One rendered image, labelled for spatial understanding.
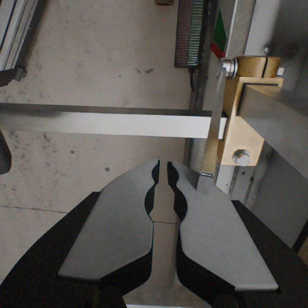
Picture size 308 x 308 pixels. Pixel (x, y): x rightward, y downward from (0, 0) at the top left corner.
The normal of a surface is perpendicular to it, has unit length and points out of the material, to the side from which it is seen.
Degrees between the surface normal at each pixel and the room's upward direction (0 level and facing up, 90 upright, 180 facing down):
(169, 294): 90
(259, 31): 0
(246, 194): 0
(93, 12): 0
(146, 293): 90
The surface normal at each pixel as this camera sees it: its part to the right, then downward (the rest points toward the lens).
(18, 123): -0.04, 0.48
